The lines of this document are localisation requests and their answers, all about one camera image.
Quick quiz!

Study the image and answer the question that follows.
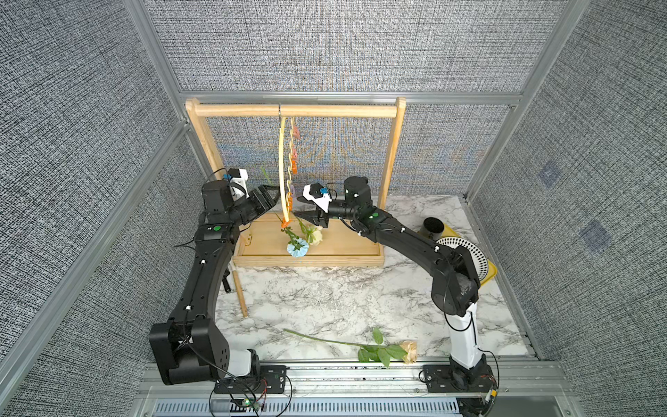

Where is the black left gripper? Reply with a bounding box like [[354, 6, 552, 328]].
[[227, 185, 281, 228]]

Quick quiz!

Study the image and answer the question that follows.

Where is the cream rose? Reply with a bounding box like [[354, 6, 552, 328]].
[[297, 219, 323, 248]]

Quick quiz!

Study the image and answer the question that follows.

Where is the blue flower with stem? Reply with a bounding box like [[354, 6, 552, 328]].
[[281, 227, 309, 258]]

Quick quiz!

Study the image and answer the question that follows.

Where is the peach rose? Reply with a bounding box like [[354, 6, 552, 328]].
[[283, 328, 418, 368]]

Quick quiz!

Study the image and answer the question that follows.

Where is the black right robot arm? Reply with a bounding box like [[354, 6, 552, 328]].
[[295, 177, 483, 370]]

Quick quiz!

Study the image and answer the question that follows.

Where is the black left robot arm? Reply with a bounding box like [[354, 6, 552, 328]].
[[149, 180, 280, 385]]

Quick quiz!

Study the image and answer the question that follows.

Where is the wooden clothes rack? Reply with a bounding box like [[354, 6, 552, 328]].
[[185, 97, 406, 268]]

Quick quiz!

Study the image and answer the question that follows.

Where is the wooden stick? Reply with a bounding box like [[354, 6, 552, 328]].
[[231, 269, 248, 318]]

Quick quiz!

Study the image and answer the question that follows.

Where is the black mug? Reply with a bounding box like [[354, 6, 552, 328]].
[[420, 217, 445, 241]]

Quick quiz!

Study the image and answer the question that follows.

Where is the yellow tray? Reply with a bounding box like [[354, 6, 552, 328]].
[[441, 225, 498, 286]]

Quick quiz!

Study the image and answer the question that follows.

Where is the white dotted plate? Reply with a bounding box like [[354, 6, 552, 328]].
[[437, 236, 489, 281]]

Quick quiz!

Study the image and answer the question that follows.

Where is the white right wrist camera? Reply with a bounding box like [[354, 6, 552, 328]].
[[302, 182, 333, 213]]

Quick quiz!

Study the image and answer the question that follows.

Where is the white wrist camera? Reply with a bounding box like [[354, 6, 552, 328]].
[[302, 182, 333, 213], [223, 169, 248, 201]]

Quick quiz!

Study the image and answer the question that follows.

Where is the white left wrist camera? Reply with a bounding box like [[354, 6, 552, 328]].
[[223, 169, 248, 201]]

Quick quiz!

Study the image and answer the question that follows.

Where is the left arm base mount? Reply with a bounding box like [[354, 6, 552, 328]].
[[214, 365, 288, 397]]

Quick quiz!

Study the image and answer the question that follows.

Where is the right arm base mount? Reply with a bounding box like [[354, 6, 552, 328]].
[[418, 364, 498, 394]]

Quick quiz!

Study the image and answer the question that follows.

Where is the aluminium rail front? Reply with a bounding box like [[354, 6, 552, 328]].
[[134, 356, 574, 402]]

